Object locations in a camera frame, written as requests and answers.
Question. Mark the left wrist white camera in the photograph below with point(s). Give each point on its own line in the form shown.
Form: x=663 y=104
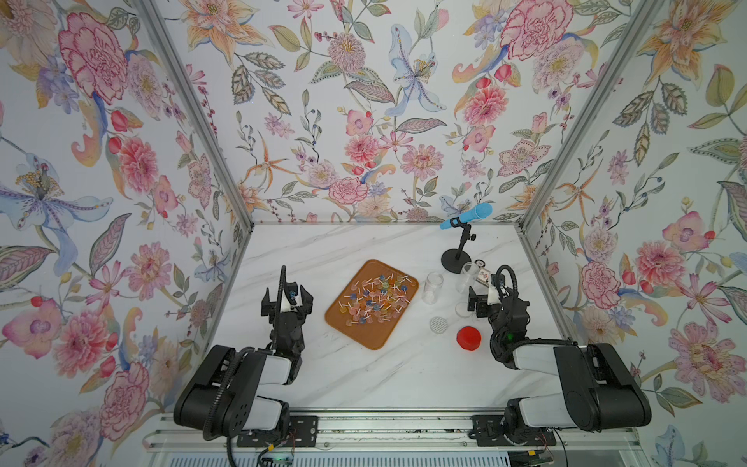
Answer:
x=287 y=301

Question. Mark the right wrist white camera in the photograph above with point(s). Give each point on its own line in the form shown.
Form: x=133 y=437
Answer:
x=494 y=295

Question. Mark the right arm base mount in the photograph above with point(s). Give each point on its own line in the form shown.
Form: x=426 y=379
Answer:
x=493 y=430

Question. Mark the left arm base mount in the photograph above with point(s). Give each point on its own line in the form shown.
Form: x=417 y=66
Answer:
x=293 y=432

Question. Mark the pile of lollipop candies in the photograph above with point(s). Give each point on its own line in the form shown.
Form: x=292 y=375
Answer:
x=377 y=299

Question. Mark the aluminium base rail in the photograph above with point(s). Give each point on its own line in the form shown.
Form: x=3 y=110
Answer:
x=444 y=438

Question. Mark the wrist white camera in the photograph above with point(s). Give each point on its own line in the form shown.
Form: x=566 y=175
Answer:
x=494 y=295
x=287 y=301

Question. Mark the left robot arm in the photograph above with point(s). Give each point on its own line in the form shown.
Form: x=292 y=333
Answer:
x=222 y=399

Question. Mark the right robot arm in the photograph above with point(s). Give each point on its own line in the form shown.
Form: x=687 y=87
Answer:
x=597 y=392

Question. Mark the brown wooden tray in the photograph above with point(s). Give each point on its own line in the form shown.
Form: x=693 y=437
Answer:
x=370 y=336

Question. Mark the small keychain card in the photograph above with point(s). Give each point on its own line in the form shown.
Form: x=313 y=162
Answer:
x=484 y=276

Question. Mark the blue microphone on stand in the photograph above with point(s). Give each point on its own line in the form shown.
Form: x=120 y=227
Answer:
x=454 y=259

